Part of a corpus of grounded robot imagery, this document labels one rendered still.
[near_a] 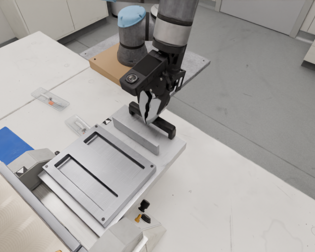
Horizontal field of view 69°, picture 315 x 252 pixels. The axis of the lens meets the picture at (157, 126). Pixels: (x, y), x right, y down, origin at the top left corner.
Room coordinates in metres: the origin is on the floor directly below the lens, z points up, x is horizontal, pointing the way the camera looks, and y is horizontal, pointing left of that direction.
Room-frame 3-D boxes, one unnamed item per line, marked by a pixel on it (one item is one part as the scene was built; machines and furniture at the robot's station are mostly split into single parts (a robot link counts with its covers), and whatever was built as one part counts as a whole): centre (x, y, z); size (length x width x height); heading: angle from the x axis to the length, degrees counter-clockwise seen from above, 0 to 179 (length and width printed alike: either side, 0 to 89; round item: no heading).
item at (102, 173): (0.26, 0.13, 0.98); 0.20 x 0.17 x 0.03; 51
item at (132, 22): (0.97, 0.10, 0.95); 0.13 x 0.12 x 0.14; 91
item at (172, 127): (0.40, 0.02, 0.99); 0.15 x 0.02 x 0.04; 51
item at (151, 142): (0.30, 0.10, 0.97); 0.30 x 0.22 x 0.08; 141
